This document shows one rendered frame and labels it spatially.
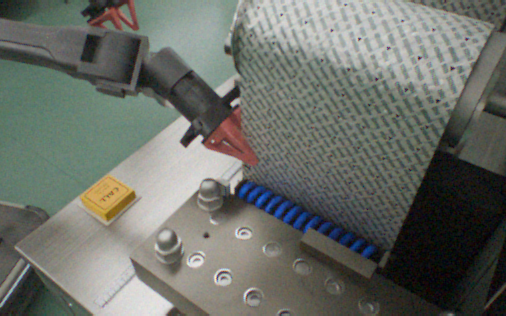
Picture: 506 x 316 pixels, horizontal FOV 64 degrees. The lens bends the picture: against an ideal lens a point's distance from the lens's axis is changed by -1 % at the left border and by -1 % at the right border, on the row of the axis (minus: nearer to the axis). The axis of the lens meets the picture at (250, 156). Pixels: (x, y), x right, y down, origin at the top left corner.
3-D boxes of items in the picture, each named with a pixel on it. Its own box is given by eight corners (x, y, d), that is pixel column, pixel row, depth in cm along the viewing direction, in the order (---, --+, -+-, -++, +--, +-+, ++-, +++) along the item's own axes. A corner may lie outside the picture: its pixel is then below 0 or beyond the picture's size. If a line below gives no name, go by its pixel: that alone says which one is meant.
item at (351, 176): (244, 177, 63) (242, 76, 50) (389, 253, 54) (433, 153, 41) (242, 179, 63) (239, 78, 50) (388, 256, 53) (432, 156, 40)
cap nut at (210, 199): (208, 187, 60) (206, 166, 57) (228, 198, 59) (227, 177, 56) (192, 203, 58) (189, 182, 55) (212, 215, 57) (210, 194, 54)
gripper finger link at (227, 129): (237, 182, 60) (192, 136, 59) (264, 153, 64) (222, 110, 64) (258, 164, 54) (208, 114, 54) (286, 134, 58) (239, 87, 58)
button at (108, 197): (111, 181, 79) (108, 172, 77) (137, 197, 76) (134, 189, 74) (82, 204, 75) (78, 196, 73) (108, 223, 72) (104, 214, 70)
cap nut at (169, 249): (169, 235, 54) (164, 214, 51) (190, 249, 53) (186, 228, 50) (149, 255, 52) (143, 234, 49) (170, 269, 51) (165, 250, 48)
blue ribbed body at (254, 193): (249, 189, 63) (249, 174, 61) (382, 260, 54) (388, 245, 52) (236, 204, 61) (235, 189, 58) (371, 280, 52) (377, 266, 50)
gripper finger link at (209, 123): (230, 190, 58) (183, 144, 58) (257, 161, 63) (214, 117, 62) (250, 173, 53) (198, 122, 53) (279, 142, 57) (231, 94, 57)
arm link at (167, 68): (133, 62, 54) (164, 35, 56) (139, 78, 61) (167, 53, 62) (170, 99, 55) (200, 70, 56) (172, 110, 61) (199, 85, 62)
